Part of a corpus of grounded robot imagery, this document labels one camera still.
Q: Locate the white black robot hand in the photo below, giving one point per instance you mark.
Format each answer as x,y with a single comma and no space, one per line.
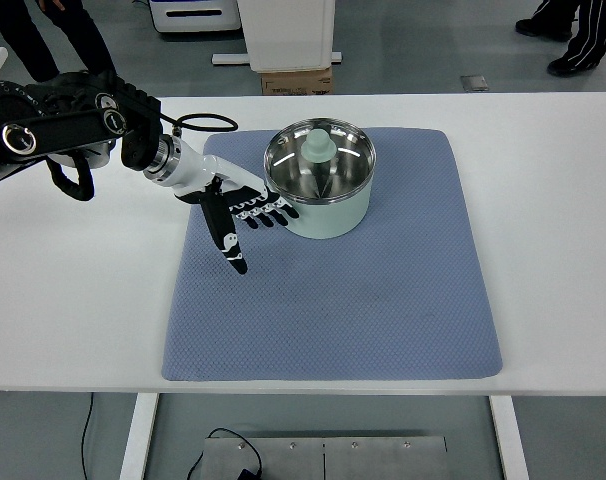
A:
178,166

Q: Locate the mint green pot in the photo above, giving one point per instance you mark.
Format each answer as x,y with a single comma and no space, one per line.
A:
330,220

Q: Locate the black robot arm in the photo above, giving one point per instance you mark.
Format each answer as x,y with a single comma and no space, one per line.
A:
76,116

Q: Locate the glass lid with green knob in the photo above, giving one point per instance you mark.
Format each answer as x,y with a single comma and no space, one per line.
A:
319,161

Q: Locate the cardboard box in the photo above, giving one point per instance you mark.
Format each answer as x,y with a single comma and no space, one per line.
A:
297,83

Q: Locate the blue textured mat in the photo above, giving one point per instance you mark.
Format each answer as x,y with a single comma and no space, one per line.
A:
399,297

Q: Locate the white cabinet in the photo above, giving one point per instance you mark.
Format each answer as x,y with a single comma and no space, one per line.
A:
285,36

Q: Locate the white appliance with slot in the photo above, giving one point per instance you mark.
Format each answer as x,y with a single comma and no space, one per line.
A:
195,16

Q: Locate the floor outlet plate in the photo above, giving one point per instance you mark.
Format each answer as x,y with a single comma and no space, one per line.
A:
474,83

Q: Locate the left white table leg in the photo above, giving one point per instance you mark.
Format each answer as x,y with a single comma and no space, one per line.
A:
139,437

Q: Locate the white table leg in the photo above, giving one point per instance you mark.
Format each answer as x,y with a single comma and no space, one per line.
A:
139,437
508,438

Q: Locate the right white table leg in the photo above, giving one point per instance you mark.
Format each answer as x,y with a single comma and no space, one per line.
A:
508,438

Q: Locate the metal base plate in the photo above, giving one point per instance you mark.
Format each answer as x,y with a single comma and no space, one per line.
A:
366,457

